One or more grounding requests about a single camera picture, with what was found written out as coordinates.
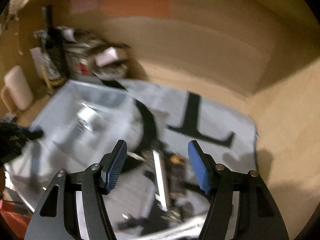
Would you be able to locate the clear plastic storage box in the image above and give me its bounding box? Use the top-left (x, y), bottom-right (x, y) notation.
top-left (31, 81), bottom-right (143, 163)

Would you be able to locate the silver metal cylinder tool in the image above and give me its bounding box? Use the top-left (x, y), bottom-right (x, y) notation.
top-left (152, 150), bottom-right (171, 212)

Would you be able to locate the white charger plug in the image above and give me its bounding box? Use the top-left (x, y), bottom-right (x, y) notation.
top-left (76, 106), bottom-right (100, 132)

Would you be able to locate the grey mat with black letters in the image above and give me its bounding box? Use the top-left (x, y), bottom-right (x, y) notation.
top-left (5, 80), bottom-right (257, 239)

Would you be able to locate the pink insulated mug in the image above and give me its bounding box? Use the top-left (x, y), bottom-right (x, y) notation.
top-left (1, 66), bottom-right (34, 113)

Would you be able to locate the white bowl of stones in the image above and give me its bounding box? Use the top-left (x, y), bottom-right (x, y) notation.
top-left (93, 64), bottom-right (127, 81)

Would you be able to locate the dark wine bottle elephant label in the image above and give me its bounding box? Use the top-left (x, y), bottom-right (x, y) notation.
top-left (41, 5), bottom-right (70, 81)

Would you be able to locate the stack of books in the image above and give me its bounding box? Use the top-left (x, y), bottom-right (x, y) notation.
top-left (61, 27), bottom-right (106, 75)

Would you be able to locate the pink sticky note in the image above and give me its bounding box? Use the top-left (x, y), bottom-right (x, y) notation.
top-left (70, 0), bottom-right (99, 14)

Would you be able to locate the orange sticky note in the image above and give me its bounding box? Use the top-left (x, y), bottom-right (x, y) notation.
top-left (100, 0), bottom-right (170, 18)

